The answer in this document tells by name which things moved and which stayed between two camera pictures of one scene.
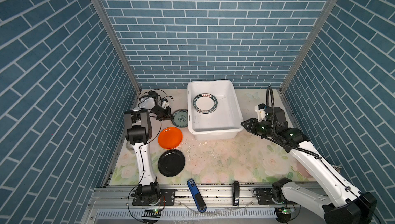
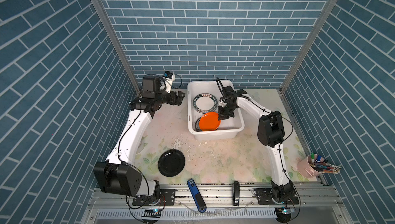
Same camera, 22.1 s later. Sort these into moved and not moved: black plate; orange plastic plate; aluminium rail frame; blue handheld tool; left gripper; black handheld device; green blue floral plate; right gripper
Moved: left gripper; green blue floral plate; orange plastic plate; right gripper
Not moved: black handheld device; aluminium rail frame; black plate; blue handheld tool
